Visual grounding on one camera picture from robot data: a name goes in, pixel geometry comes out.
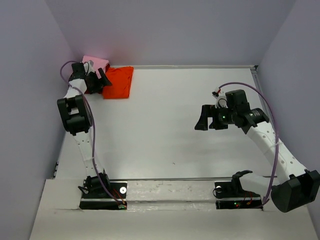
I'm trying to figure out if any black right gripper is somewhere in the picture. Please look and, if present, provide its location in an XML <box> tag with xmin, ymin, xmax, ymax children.
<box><xmin>194</xmin><ymin>104</ymin><xmax>237</xmax><ymax>131</ymax></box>

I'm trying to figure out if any orange t shirt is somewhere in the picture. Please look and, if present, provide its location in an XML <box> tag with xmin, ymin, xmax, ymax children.
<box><xmin>102</xmin><ymin>66</ymin><xmax>134</xmax><ymax>100</ymax></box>

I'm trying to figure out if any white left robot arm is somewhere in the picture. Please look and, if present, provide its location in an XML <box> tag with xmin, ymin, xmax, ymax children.
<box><xmin>57</xmin><ymin>60</ymin><xmax>114</xmax><ymax>199</ymax></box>

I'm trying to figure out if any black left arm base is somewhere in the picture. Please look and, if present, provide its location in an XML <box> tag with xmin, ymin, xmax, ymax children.
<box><xmin>78</xmin><ymin>181</ymin><xmax>128</xmax><ymax>211</ymax></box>

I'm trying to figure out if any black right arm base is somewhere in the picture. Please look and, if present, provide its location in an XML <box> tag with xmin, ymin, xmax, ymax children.
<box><xmin>212</xmin><ymin>181</ymin><xmax>263</xmax><ymax>210</ymax></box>

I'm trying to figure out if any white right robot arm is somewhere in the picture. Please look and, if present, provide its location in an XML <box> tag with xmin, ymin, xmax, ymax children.
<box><xmin>194</xmin><ymin>88</ymin><xmax>320</xmax><ymax>213</ymax></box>

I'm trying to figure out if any pink folded t shirt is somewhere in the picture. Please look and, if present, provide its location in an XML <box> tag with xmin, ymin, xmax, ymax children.
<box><xmin>82</xmin><ymin>55</ymin><xmax>110</xmax><ymax>72</ymax></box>

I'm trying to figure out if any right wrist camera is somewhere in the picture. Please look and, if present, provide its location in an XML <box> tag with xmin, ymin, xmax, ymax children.
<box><xmin>212</xmin><ymin>87</ymin><xmax>227</xmax><ymax>109</ymax></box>

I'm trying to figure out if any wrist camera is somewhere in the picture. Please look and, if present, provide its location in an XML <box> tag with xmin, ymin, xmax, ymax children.
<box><xmin>212</xmin><ymin>87</ymin><xmax>227</xmax><ymax>109</ymax></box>
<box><xmin>83</xmin><ymin>60</ymin><xmax>95</xmax><ymax>74</ymax></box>

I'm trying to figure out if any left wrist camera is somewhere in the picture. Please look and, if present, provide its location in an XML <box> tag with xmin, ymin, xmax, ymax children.
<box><xmin>83</xmin><ymin>60</ymin><xmax>95</xmax><ymax>74</ymax></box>

